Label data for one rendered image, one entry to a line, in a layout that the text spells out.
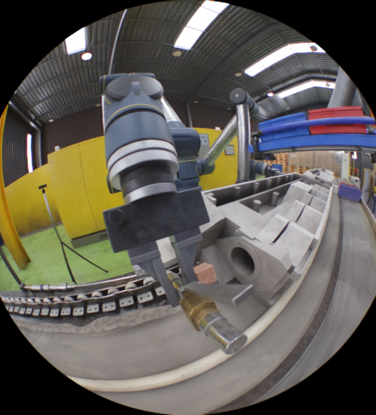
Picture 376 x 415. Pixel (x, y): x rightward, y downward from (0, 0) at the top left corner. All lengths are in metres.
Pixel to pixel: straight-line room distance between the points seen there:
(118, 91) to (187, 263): 0.28
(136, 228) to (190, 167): 1.17
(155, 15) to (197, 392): 9.53
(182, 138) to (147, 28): 9.11
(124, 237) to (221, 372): 0.33
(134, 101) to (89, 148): 2.30
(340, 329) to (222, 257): 0.47
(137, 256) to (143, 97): 0.22
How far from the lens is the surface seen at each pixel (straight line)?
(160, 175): 0.16
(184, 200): 0.17
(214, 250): 0.40
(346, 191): 1.98
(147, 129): 0.17
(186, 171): 1.29
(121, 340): 0.41
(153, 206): 0.16
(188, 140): 0.41
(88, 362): 0.46
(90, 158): 2.46
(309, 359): 0.42
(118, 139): 0.17
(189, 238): 0.17
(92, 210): 2.52
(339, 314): 0.52
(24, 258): 3.85
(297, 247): 0.31
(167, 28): 9.53
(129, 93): 0.24
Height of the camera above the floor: 1.10
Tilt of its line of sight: 19 degrees down
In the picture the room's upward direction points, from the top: 7 degrees counter-clockwise
